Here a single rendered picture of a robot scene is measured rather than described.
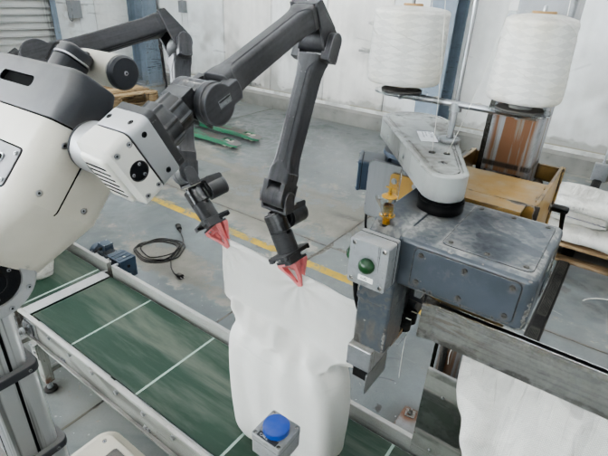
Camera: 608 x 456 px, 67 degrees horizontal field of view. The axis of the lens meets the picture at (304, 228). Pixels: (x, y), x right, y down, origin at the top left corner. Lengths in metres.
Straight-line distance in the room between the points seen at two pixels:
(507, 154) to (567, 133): 4.78
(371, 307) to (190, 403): 1.03
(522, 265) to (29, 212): 0.82
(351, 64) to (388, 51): 5.75
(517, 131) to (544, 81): 0.26
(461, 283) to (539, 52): 0.44
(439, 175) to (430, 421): 0.91
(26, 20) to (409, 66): 7.85
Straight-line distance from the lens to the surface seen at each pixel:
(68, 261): 2.72
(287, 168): 1.10
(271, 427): 1.09
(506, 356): 1.05
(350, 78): 6.81
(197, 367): 1.91
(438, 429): 1.58
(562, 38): 0.98
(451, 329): 1.06
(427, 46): 1.04
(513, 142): 1.22
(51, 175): 0.89
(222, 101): 0.87
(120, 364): 1.99
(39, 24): 8.67
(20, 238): 0.95
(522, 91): 0.97
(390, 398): 2.36
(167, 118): 0.81
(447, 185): 0.88
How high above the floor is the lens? 1.70
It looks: 27 degrees down
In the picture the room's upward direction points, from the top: 3 degrees clockwise
